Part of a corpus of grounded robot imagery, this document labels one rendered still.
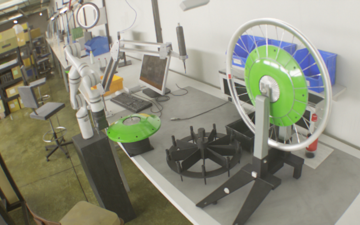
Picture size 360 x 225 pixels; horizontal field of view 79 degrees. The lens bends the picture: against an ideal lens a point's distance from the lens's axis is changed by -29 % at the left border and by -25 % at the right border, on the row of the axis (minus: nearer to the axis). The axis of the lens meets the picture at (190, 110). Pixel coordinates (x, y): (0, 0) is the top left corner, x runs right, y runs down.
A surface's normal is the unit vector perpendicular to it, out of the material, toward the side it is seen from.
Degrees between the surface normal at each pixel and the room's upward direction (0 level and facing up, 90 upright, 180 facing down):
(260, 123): 87
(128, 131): 17
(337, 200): 0
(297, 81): 81
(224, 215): 0
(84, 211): 0
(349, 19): 90
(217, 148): 94
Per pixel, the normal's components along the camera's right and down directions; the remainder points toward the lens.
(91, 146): 0.64, 0.25
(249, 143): -0.82, 0.38
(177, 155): 0.14, 0.45
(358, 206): -0.13, -0.90
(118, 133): -0.29, -0.67
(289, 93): -0.63, 0.39
